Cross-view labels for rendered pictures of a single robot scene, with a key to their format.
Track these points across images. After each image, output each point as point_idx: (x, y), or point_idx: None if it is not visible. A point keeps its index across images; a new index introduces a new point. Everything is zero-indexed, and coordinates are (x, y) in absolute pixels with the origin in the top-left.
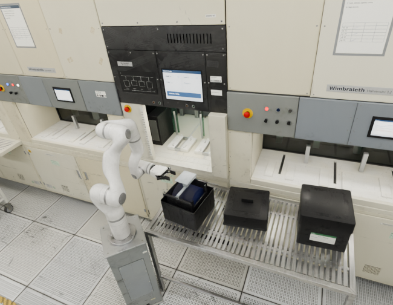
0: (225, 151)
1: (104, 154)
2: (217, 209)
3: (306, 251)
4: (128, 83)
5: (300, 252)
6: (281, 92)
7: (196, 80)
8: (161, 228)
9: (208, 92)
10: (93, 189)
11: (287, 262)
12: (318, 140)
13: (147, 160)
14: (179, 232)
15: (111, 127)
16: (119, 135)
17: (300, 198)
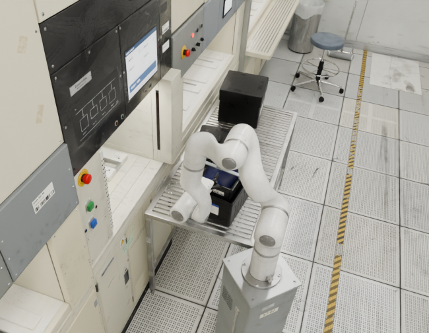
0: (179, 115)
1: (261, 173)
2: None
3: (264, 125)
4: (86, 120)
5: (266, 129)
6: (194, 10)
7: (152, 43)
8: (247, 227)
9: (160, 51)
10: (278, 226)
11: (277, 137)
12: (209, 43)
13: (108, 244)
14: (251, 209)
15: (245, 134)
16: (255, 133)
17: (228, 100)
